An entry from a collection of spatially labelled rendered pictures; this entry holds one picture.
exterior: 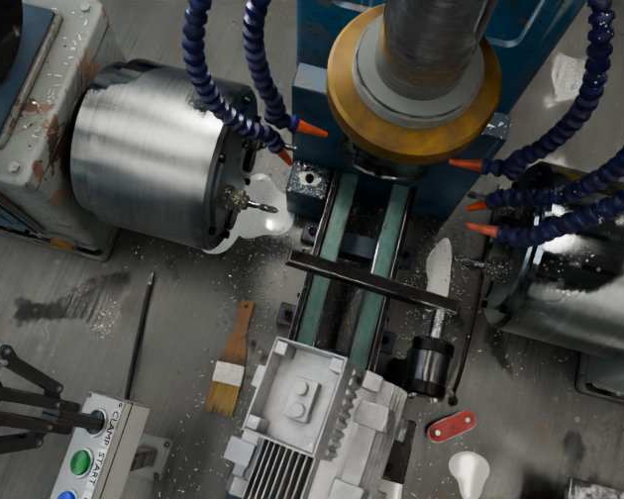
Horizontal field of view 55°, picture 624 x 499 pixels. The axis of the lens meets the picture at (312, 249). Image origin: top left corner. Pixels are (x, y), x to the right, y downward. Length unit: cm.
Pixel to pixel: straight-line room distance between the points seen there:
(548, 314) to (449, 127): 32
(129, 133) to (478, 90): 44
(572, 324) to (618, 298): 6
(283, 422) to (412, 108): 41
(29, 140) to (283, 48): 62
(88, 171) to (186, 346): 39
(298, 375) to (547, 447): 53
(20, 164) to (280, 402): 44
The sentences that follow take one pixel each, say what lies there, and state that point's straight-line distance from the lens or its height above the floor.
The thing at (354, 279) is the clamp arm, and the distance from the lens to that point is 85.
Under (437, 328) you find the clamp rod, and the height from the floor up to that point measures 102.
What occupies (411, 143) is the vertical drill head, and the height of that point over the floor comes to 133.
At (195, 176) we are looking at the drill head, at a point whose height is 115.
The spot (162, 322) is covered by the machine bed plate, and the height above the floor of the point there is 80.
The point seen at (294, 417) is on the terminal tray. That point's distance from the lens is 76.
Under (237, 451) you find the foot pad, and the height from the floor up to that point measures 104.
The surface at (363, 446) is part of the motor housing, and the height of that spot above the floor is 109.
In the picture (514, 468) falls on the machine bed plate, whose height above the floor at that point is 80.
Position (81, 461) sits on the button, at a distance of 84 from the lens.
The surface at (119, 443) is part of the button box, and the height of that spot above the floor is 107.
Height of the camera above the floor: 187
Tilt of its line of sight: 74 degrees down
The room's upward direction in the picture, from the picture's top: 5 degrees clockwise
